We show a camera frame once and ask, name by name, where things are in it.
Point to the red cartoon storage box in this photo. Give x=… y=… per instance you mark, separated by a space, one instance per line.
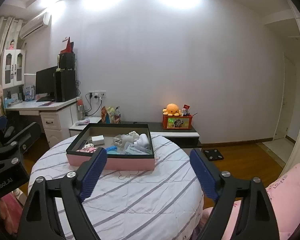
x=177 y=122

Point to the white striped table cloth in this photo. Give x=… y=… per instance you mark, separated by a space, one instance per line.
x=165 y=203

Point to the teal brush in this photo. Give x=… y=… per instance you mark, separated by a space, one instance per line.
x=112 y=150

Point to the black computer monitor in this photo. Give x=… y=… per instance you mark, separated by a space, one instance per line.
x=45 y=83

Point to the white desk with drawers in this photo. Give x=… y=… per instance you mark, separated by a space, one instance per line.
x=56 y=118

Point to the orange octopus plush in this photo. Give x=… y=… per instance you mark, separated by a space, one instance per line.
x=171 y=110

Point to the white square charger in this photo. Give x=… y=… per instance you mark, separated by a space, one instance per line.
x=97 y=140

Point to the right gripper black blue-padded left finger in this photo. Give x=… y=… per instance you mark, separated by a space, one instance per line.
x=54 y=203

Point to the beige curtain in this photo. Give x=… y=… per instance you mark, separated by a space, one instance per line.
x=2 y=42

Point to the clear dental flossers box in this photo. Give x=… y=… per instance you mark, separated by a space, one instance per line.
x=133 y=150

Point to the colourful snack bags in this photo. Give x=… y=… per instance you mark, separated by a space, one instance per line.
x=110 y=115

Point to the white air conditioner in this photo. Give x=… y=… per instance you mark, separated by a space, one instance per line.
x=38 y=23

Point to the black white low cabinet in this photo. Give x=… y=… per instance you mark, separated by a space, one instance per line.
x=184 y=138

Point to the black bathroom scale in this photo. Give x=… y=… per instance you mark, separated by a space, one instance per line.
x=213 y=154

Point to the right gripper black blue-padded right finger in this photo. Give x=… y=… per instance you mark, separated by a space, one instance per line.
x=256 y=218

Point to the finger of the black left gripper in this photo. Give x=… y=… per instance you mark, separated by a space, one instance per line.
x=24 y=139

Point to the pink scrunchie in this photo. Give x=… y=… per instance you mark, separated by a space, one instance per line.
x=88 y=148

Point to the white wall power strip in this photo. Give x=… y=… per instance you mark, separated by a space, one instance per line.
x=99 y=94

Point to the small black box on top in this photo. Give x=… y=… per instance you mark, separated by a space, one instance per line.
x=66 y=61

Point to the pink quilt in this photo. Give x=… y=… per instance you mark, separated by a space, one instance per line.
x=284 y=194

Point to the white glass-door cabinet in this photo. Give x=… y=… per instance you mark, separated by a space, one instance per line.
x=13 y=67

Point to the white small toy figure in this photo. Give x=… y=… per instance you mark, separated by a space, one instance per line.
x=134 y=135

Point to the white plug adapter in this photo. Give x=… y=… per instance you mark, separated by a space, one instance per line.
x=142 y=141

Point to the pink black storage box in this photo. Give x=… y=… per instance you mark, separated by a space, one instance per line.
x=114 y=135

